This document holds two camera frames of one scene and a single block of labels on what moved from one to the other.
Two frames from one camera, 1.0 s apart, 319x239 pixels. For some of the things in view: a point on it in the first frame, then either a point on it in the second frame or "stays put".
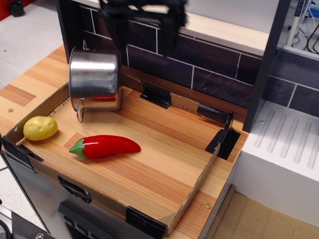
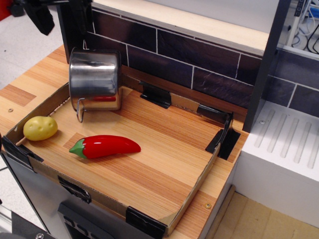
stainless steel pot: (94, 76) stays put
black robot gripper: (115, 14) -> (38, 11)
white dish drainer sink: (278, 165) stays put
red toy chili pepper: (102, 146) stays put
